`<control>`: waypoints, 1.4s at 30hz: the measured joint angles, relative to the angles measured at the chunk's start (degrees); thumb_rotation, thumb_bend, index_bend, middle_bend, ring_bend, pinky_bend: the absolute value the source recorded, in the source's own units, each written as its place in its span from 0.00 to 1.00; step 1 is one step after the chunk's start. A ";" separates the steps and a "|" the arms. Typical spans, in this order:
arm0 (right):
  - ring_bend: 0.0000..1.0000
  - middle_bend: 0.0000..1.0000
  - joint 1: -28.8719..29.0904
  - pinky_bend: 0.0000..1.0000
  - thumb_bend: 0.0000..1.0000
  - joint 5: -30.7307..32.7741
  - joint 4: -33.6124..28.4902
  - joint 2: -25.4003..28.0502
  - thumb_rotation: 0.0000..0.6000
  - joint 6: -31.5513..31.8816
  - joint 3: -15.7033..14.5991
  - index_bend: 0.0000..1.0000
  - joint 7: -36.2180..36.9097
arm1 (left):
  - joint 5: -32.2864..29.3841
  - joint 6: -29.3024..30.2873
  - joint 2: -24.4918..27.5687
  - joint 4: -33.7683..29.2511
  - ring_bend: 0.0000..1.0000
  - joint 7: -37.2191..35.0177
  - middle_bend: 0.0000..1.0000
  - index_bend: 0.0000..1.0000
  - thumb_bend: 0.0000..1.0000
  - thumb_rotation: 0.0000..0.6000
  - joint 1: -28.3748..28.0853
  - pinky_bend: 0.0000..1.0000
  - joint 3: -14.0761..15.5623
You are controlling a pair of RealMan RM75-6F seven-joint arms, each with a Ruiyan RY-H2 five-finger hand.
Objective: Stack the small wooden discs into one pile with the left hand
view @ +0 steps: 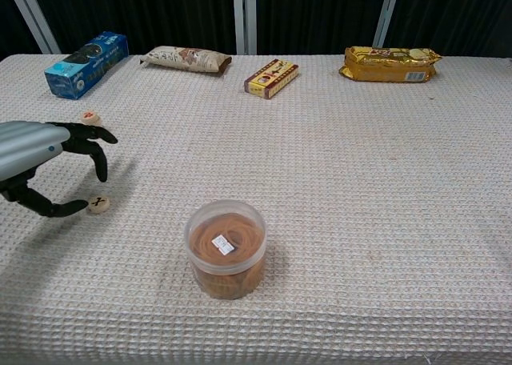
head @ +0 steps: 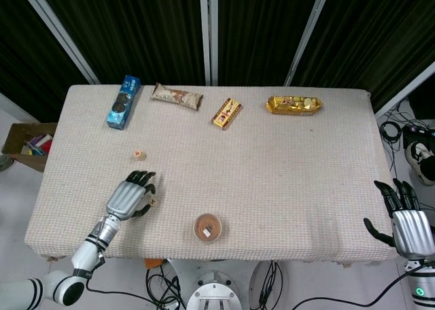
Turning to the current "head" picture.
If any dark curtain panel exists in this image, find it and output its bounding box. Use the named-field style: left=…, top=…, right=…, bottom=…
left=217, top=0, right=324, bottom=86
left=294, top=0, right=435, bottom=112
left=35, top=0, right=207, bottom=86
left=0, top=0, right=92, bottom=120

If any brown cardboard box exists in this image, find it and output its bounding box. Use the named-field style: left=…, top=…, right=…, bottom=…
left=1, top=122, right=58, bottom=173

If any beige brown snack packet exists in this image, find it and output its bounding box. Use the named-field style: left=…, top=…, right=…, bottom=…
left=150, top=82, right=205, bottom=112

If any white double partition post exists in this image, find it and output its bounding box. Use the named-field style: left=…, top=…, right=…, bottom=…
left=198, top=0, right=220, bottom=86

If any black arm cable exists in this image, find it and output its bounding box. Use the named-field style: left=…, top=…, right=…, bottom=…
left=292, top=262, right=425, bottom=309
left=84, top=255, right=160, bottom=306

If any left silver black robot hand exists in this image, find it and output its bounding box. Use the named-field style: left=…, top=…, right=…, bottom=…
left=105, top=170, right=158, bottom=222

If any gold foil snack packet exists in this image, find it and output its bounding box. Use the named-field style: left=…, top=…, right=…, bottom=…
left=264, top=94, right=323, bottom=116

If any clear jar of rubber bands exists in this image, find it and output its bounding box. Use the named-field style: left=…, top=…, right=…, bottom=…
left=192, top=213, right=224, bottom=244

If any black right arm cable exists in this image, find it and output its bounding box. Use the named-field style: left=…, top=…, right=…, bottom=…
left=292, top=262, right=425, bottom=309

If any coiled black cable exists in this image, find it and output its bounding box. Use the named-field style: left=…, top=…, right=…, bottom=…
left=379, top=120, right=402, bottom=143

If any black cable bundle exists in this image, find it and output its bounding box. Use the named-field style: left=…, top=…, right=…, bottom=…
left=258, top=260, right=283, bottom=310
left=145, top=258, right=187, bottom=310

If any yellow red small carton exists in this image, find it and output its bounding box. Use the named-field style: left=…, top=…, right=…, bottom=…
left=211, top=97, right=244, bottom=131

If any yellow blue booklet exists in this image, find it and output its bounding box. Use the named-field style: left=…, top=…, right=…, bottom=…
left=20, top=143, right=48, bottom=157

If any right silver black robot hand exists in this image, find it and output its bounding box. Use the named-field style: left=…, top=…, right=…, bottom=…
left=363, top=178, right=435, bottom=260

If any blue cookie box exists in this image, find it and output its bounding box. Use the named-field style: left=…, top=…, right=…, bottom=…
left=105, top=74, right=142, bottom=131

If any beige waffle tablecloth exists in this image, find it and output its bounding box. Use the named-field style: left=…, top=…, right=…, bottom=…
left=24, top=84, right=397, bottom=265

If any black power strip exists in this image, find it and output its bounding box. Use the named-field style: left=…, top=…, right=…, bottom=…
left=402, top=123, right=435, bottom=138

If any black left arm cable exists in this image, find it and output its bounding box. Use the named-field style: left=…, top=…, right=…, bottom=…
left=84, top=255, right=160, bottom=306

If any black white sneaker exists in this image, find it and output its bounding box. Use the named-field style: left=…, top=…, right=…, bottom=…
left=405, top=140, right=435, bottom=187

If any white round robot pedestal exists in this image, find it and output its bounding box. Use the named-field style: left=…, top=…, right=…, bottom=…
left=165, top=258, right=273, bottom=294

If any silver robot torso column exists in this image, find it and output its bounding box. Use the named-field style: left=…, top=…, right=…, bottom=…
left=186, top=271, right=244, bottom=310

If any purple booklet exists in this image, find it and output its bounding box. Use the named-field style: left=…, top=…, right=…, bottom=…
left=27, top=135, right=54, bottom=148

